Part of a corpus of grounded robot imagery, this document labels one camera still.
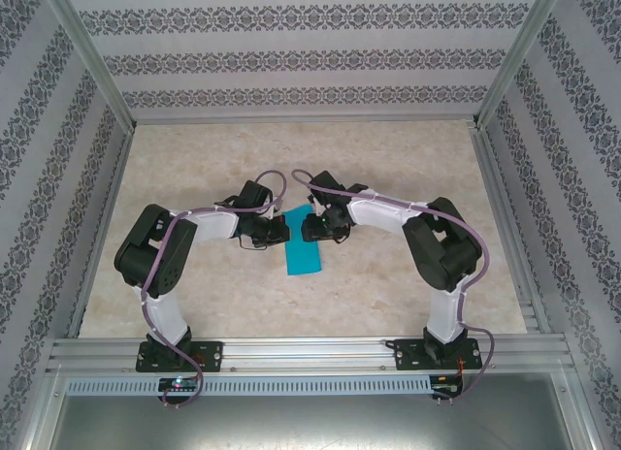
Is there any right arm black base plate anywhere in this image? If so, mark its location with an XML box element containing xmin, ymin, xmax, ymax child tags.
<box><xmin>393</xmin><ymin>337</ymin><xmax>484</xmax><ymax>372</ymax></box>

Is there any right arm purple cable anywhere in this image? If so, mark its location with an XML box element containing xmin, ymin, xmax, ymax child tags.
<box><xmin>290</xmin><ymin>168</ymin><xmax>496</xmax><ymax>405</ymax></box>

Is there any aluminium mounting rail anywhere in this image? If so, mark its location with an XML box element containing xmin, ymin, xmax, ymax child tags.
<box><xmin>46</xmin><ymin>336</ymin><xmax>572</xmax><ymax>373</ymax></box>

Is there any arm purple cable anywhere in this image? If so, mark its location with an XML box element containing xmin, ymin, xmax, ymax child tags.
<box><xmin>290</xmin><ymin>168</ymin><xmax>496</xmax><ymax>405</ymax></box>
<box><xmin>140</xmin><ymin>170</ymin><xmax>287</xmax><ymax>407</ymax></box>

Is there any slotted grey cable duct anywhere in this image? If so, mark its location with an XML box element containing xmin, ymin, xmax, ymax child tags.
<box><xmin>65</xmin><ymin>375</ymin><xmax>433</xmax><ymax>396</ymax></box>

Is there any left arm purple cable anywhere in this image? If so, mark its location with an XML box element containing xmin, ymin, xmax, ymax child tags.
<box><xmin>140</xmin><ymin>170</ymin><xmax>287</xmax><ymax>407</ymax></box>

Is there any blue square paper sheet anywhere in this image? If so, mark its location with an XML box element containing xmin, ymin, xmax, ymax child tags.
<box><xmin>281</xmin><ymin>203</ymin><xmax>324</xmax><ymax>276</ymax></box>

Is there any aluminium side rail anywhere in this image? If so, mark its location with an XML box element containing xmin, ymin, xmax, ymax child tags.
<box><xmin>65</xmin><ymin>128</ymin><xmax>136</xmax><ymax>339</ymax></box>
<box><xmin>468</xmin><ymin>127</ymin><xmax>552</xmax><ymax>333</ymax></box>

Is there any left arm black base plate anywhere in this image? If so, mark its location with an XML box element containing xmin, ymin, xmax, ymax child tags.
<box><xmin>135</xmin><ymin>340</ymin><xmax>224</xmax><ymax>373</ymax></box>

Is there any aluminium frame post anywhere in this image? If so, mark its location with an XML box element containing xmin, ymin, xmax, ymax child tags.
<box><xmin>473</xmin><ymin>0</ymin><xmax>568</xmax><ymax>129</ymax></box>
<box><xmin>38</xmin><ymin>0</ymin><xmax>138</xmax><ymax>131</ymax></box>

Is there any grey metal sheet tray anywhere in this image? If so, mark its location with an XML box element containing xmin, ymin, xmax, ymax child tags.
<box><xmin>28</xmin><ymin>371</ymin><xmax>596</xmax><ymax>450</ymax></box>

